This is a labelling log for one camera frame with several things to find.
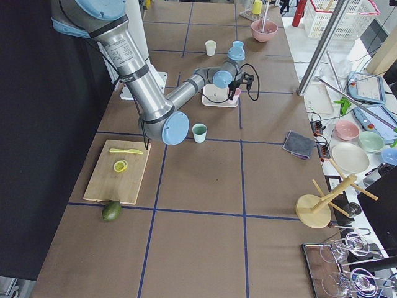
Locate lemon slices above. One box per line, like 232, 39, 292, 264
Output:
113, 160, 128, 173

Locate grey folded cloth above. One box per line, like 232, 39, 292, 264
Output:
282, 130, 315, 160

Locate aluminium frame post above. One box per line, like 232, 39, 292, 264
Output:
297, 1, 351, 96

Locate blue teach pendant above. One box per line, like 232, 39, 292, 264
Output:
353, 104, 396, 145
347, 71, 386, 104

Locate green avocado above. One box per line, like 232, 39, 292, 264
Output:
102, 201, 122, 221

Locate pink side bowl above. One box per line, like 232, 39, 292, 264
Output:
335, 120, 360, 141

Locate black camera cable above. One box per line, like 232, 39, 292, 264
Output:
207, 63, 260, 103

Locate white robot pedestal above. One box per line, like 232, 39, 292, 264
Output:
125, 0, 167, 93

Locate wooden cutting board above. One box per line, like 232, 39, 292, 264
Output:
83, 140, 150, 205

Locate spare cream tray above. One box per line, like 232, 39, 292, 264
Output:
304, 82, 334, 115

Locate cream cup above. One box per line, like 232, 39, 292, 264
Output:
205, 40, 217, 56

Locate pink bowl with ice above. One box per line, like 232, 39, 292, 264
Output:
251, 20, 278, 42

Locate green cup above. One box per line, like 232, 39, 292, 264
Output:
192, 123, 207, 143

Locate yellow plastic knife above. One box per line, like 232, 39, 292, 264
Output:
109, 148, 143, 155

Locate blue side bowl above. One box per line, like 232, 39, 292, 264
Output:
381, 148, 397, 166

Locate yellow cup on rack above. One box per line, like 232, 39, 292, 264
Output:
251, 0, 262, 15

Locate green clamp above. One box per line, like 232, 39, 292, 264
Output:
333, 97, 352, 116

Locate white plastic basket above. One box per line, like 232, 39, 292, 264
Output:
302, 0, 381, 41

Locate cream rabbit tray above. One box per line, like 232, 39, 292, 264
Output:
202, 84, 237, 108

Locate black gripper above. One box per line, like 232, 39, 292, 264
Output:
228, 80, 239, 99

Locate metal tongs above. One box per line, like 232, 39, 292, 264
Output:
261, 0, 269, 33

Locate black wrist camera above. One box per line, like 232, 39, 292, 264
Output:
237, 72, 254, 91

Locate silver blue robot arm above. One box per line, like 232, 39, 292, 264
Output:
51, 1, 245, 145

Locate wooden cup rack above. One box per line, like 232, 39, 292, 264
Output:
295, 158, 378, 228

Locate lower wine glass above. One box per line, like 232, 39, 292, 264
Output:
321, 268, 396, 297

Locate upper wine glass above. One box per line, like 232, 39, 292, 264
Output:
320, 232, 369, 264

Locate green side bowl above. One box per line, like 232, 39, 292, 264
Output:
359, 131, 385, 153

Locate wine glass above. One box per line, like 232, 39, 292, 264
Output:
321, 268, 396, 297
320, 232, 369, 264

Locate cream side plate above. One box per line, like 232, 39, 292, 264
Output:
331, 143, 370, 174

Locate pink cup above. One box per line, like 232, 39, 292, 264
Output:
228, 88, 241, 106

